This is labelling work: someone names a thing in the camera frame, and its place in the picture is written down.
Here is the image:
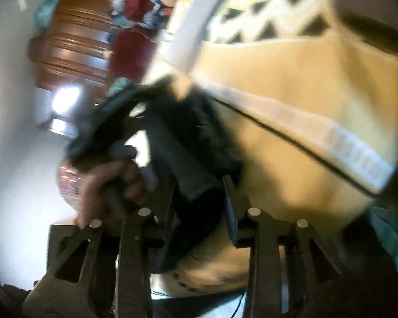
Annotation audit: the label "teal cloth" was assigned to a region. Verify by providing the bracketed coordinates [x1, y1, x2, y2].
[368, 169, 398, 277]

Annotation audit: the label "yellow patterned bed sheet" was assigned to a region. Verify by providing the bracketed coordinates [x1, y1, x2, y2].
[142, 0, 398, 289]

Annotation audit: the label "person's left hand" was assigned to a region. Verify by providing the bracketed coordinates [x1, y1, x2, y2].
[75, 161, 146, 229]

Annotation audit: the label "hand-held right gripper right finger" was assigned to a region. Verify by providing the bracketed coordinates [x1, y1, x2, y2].
[222, 175, 347, 318]

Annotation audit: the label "teal bag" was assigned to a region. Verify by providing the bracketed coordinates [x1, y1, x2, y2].
[35, 0, 70, 29]

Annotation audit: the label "pile of red clothes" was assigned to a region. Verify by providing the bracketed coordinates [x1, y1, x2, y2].
[108, 0, 173, 83]

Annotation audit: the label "dark pants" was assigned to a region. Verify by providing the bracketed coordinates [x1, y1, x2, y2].
[129, 86, 244, 272]

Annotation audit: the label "wooden wardrobe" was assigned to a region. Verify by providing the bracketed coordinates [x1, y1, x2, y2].
[28, 0, 120, 91]

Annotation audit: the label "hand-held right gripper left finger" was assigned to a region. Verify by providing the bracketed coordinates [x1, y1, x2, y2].
[23, 185, 177, 318]

